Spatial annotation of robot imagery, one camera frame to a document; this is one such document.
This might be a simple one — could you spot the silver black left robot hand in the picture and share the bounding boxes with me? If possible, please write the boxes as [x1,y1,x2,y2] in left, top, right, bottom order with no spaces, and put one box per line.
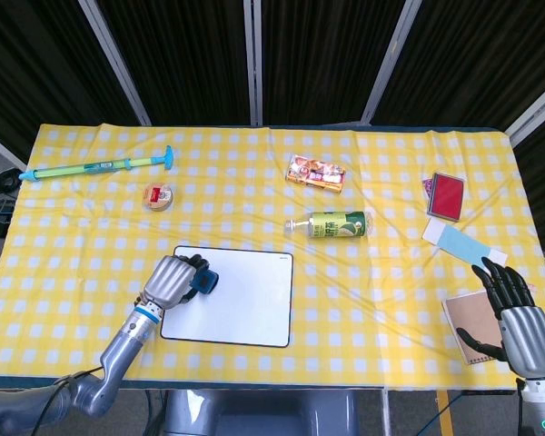
[141,253,213,311]

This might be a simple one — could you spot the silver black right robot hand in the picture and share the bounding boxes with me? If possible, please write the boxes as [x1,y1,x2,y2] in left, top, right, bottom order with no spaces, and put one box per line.
[456,256,545,381]

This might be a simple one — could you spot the blue whiteboard eraser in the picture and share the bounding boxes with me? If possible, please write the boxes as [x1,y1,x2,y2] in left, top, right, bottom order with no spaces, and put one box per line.
[191,270,221,296]

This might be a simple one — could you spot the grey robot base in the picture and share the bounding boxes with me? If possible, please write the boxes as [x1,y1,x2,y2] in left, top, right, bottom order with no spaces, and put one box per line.
[163,389,360,436]

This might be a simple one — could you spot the white board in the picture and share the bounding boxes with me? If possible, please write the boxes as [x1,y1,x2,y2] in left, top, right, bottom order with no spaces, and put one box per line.
[160,245,295,350]

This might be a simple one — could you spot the brown spiral notebook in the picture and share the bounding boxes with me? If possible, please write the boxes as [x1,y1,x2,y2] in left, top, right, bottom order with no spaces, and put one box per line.
[441,290,512,367]

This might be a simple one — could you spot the round tan tape roll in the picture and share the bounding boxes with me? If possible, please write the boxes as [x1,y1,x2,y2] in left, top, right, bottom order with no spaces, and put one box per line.
[142,182,174,213]

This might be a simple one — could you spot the white blue paper packet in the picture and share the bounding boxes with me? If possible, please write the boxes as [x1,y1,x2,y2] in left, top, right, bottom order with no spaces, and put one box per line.
[421,217,509,267]

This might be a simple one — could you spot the green blue toy water pump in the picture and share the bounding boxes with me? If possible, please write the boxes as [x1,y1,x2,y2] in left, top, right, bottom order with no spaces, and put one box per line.
[18,144,175,183]

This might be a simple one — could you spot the white table leg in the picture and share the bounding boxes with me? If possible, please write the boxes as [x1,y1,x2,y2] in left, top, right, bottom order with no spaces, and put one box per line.
[380,388,392,436]

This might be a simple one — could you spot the yellow checked tablecloth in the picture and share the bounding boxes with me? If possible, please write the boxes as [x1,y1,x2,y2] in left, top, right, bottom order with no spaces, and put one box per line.
[0,123,545,391]

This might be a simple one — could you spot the green label tea bottle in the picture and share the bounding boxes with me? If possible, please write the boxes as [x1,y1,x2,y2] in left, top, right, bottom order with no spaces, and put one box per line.
[284,210,374,239]

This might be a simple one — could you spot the orange snack box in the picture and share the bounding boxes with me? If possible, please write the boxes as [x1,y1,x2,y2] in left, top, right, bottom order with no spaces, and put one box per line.
[285,154,348,195]

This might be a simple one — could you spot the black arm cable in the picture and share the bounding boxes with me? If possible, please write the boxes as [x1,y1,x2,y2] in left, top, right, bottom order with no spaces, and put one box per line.
[38,366,106,436]

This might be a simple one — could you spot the black floor cable bundle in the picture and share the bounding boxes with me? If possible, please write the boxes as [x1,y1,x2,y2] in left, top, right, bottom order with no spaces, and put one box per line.
[0,172,23,228]

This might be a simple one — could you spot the silver screen frame post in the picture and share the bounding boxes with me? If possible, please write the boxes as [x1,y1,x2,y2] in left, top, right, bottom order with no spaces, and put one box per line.
[503,74,545,146]
[0,126,27,173]
[78,0,152,127]
[243,0,265,127]
[360,0,424,124]

